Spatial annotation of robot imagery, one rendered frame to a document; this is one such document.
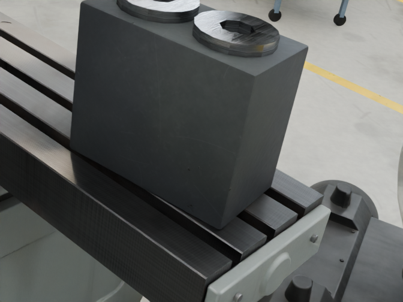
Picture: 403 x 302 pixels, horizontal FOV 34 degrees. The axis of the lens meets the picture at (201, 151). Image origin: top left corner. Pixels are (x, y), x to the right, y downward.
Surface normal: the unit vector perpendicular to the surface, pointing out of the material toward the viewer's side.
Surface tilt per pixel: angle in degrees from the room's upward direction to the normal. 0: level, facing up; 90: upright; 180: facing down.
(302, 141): 0
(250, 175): 90
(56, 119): 0
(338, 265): 0
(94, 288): 90
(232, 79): 90
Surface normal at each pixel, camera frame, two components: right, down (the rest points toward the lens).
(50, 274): 0.76, 0.44
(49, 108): 0.17, -0.84
